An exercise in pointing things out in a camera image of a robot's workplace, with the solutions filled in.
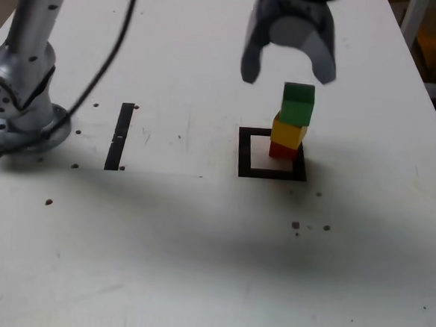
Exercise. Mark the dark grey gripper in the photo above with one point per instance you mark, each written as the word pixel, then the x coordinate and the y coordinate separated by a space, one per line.
pixel 296 8

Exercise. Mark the green cube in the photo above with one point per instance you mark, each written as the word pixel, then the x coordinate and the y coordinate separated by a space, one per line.
pixel 297 107

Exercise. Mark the yellow cube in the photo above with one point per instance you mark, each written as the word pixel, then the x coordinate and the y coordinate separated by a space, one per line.
pixel 287 134

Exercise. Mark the red cube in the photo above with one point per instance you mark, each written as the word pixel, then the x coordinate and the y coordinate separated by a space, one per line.
pixel 282 152

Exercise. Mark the black tape square outline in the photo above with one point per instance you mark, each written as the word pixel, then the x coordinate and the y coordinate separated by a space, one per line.
pixel 244 154

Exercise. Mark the black tape strip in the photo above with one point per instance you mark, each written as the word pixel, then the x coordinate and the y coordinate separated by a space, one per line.
pixel 118 138

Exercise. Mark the white metal frame post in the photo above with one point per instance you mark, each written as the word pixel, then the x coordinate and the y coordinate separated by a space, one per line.
pixel 413 12

